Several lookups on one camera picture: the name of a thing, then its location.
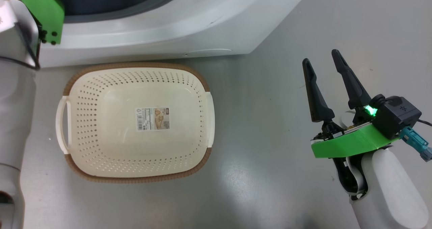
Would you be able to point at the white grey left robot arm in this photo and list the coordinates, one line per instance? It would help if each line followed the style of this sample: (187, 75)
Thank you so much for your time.
(13, 121)

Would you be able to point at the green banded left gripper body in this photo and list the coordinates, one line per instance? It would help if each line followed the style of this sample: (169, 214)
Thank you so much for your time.
(44, 6)

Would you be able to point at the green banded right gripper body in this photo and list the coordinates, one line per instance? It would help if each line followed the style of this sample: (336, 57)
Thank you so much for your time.
(351, 143)

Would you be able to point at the cream perforated laundry basket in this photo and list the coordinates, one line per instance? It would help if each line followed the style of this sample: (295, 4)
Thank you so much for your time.
(111, 148)

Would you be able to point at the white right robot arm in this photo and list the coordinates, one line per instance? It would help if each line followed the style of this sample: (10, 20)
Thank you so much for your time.
(388, 195)

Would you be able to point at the paper label in basket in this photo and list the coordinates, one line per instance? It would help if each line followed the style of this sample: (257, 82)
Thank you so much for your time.
(153, 119)

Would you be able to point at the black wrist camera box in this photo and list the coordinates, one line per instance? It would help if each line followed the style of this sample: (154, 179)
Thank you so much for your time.
(396, 116)

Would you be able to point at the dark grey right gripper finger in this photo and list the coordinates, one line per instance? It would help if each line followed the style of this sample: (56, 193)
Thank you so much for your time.
(317, 97)
(352, 87)

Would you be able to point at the white front-loading washing machine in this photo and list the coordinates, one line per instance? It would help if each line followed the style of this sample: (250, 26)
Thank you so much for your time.
(168, 30)

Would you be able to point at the grey rubber door gasket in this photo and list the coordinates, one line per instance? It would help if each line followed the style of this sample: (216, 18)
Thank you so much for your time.
(135, 10)

